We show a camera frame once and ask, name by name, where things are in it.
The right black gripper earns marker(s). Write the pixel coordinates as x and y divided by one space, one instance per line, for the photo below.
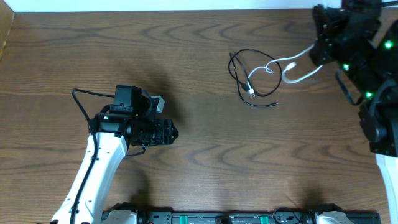
334 27

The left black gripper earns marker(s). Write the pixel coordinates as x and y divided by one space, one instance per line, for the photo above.
165 132

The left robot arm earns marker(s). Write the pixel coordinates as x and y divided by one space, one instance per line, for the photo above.
129 121

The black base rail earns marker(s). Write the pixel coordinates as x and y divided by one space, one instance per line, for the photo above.
326 213

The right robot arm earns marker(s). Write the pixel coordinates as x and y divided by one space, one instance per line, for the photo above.
375 77

